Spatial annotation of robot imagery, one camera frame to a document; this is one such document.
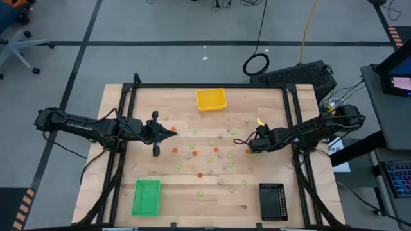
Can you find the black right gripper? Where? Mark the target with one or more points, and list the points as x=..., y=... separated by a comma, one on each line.
x=261, y=141

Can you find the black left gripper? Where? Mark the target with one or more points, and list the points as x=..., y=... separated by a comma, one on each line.
x=155, y=134

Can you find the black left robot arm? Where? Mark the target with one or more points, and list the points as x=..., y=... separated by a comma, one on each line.
x=80, y=126

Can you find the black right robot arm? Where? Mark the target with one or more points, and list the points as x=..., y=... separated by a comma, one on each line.
x=321, y=128

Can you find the small yellow tag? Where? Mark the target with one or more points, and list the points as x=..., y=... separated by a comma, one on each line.
x=260, y=121

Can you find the yellow plastic basket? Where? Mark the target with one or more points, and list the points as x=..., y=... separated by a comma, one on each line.
x=211, y=100

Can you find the black plastic basket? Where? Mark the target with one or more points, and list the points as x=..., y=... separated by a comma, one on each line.
x=273, y=202

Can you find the green plastic basket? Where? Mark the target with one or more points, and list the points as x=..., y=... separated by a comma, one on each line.
x=146, y=198

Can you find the black computer case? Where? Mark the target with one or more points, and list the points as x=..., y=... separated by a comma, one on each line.
x=293, y=77

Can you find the white paper sheet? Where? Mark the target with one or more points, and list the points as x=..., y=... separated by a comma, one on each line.
x=337, y=154

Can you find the grey desk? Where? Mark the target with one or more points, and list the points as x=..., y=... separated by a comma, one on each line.
x=385, y=122

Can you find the backlit keyboard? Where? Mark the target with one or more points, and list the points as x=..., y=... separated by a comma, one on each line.
x=399, y=179

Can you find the black computer monitor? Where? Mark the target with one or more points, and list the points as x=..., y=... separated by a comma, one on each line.
x=398, y=77

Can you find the black orange striped mat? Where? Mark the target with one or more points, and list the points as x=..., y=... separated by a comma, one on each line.
x=398, y=35
x=19, y=208

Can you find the office chair with grey base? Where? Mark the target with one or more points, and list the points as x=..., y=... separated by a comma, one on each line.
x=19, y=45

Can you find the black metal table frame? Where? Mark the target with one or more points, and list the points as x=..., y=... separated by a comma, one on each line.
x=208, y=86

